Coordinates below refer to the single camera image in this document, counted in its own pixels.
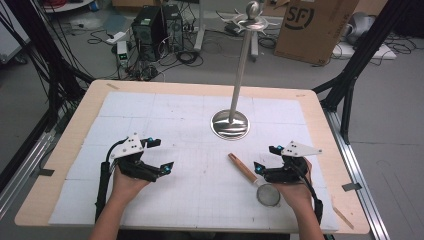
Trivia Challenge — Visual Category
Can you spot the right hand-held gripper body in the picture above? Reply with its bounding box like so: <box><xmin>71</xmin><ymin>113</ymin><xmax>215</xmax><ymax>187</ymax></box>
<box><xmin>264</xmin><ymin>140</ymin><xmax>323</xmax><ymax>184</ymax></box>

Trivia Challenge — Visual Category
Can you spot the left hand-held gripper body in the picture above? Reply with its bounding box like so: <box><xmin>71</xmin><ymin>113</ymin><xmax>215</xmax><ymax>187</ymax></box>
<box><xmin>109</xmin><ymin>132</ymin><xmax>164</xmax><ymax>183</ymax></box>

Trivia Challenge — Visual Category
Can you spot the mesh strainer with wooden handle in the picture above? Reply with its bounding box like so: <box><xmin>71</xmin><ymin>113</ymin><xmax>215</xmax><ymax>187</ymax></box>
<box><xmin>227</xmin><ymin>152</ymin><xmax>282</xmax><ymax>208</ymax></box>

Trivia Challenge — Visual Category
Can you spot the steel utensil stand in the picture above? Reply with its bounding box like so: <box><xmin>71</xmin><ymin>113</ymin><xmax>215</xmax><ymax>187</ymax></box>
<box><xmin>210</xmin><ymin>0</ymin><xmax>280</xmax><ymax>141</ymax></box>

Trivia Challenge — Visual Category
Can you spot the person's left hand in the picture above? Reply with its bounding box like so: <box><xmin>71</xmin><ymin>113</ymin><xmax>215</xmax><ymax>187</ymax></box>
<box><xmin>110</xmin><ymin>164</ymin><xmax>152</xmax><ymax>202</ymax></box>

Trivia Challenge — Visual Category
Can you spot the person's right hand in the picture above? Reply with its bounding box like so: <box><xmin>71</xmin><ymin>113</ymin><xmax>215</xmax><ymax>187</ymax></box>
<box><xmin>271</xmin><ymin>158</ymin><xmax>315</xmax><ymax>214</ymax></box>

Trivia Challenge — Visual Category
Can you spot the white grid mat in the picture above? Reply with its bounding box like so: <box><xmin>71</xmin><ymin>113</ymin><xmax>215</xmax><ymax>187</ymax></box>
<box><xmin>48</xmin><ymin>91</ymin><xmax>340</xmax><ymax>234</ymax></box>

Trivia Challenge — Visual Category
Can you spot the thin wooden stick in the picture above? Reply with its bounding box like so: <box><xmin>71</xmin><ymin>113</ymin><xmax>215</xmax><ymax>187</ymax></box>
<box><xmin>332</xmin><ymin>204</ymin><xmax>356</xmax><ymax>231</ymax></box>

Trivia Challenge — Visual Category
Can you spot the white device with green display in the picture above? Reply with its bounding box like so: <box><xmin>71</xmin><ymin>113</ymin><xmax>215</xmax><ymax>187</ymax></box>
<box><xmin>116</xmin><ymin>40</ymin><xmax>130</xmax><ymax>68</ymax></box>

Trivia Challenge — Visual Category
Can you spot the large black computer tower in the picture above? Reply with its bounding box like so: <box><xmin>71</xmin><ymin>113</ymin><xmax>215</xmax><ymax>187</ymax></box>
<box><xmin>131</xmin><ymin>4</ymin><xmax>168</xmax><ymax>63</ymax></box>

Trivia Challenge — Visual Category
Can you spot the white power strip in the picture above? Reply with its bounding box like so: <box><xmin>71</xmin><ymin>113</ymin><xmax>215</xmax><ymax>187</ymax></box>
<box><xmin>105</xmin><ymin>31</ymin><xmax>128</xmax><ymax>46</ymax></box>

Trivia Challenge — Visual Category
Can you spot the slim black computer tower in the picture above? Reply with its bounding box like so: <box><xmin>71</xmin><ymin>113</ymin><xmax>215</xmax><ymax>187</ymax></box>
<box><xmin>162</xmin><ymin>4</ymin><xmax>185</xmax><ymax>53</ymax></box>

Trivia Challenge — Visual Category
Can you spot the brown cardboard box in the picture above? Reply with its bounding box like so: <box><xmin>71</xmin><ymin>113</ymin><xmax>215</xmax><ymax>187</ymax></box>
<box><xmin>273</xmin><ymin>0</ymin><xmax>360</xmax><ymax>66</ymax></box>

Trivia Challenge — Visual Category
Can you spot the white stand pole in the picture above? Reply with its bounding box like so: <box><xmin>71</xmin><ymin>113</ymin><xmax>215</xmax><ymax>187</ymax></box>
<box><xmin>194</xmin><ymin>0</ymin><xmax>207</xmax><ymax>52</ymax></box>

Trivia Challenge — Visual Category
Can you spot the white flat board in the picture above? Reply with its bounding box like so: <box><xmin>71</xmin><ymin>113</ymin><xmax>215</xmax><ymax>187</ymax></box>
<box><xmin>332</xmin><ymin>42</ymin><xmax>398</xmax><ymax>61</ymax></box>

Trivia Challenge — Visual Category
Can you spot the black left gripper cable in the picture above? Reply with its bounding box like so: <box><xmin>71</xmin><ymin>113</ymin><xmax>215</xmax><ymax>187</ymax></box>
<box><xmin>94</xmin><ymin>137</ymin><xmax>130</xmax><ymax>224</ymax></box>

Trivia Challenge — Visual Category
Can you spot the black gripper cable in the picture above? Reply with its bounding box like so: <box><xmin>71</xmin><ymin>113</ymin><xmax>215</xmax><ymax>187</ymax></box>
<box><xmin>94</xmin><ymin>137</ymin><xmax>130</xmax><ymax>224</ymax></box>
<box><xmin>295</xmin><ymin>165</ymin><xmax>325</xmax><ymax>226</ymax></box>

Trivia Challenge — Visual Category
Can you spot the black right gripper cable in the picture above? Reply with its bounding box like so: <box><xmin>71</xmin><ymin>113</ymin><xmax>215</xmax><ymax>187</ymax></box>
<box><xmin>295</xmin><ymin>165</ymin><xmax>325</xmax><ymax>226</ymax></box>

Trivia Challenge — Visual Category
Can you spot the aluminium rail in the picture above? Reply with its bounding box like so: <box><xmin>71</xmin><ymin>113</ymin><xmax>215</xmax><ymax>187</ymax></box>
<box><xmin>0</xmin><ymin>128</ymin><xmax>58</xmax><ymax>216</ymax></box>
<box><xmin>322</xmin><ymin>107</ymin><xmax>392</xmax><ymax>240</ymax></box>

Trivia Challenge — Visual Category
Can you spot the black metal frame post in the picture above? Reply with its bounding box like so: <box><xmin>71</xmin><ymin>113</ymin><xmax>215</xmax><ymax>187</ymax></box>
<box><xmin>0</xmin><ymin>0</ymin><xmax>96</xmax><ymax>134</ymax></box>
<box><xmin>312</xmin><ymin>0</ymin><xmax>413</xmax><ymax>145</ymax></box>

